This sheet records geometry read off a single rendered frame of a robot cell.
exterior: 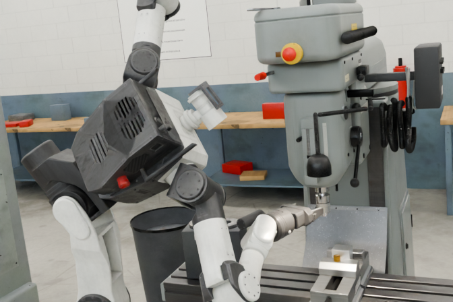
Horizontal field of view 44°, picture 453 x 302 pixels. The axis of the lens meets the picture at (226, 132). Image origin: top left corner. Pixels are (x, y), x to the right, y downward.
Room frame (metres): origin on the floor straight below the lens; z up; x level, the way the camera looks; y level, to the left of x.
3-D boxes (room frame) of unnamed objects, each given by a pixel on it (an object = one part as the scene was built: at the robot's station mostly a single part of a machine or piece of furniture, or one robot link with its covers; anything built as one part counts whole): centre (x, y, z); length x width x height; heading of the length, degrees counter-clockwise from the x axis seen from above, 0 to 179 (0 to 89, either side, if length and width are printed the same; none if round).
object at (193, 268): (2.02, 0.08, 1.04); 0.22 x 0.12 x 0.20; 75
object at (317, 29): (1.85, -0.31, 1.81); 0.47 x 0.26 x 0.16; 156
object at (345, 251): (1.82, -0.35, 1.05); 0.06 x 0.05 x 0.06; 65
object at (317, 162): (1.60, -0.26, 1.44); 0.07 x 0.07 x 0.06
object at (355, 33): (1.81, -0.45, 1.79); 0.45 x 0.04 x 0.04; 156
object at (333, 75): (1.88, -0.32, 1.68); 0.34 x 0.24 x 0.10; 156
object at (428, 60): (1.97, -0.73, 1.62); 0.20 x 0.09 x 0.21; 156
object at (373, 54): (2.29, -0.51, 1.66); 0.80 x 0.23 x 0.20; 156
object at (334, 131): (1.84, -0.31, 1.47); 0.21 x 0.19 x 0.32; 66
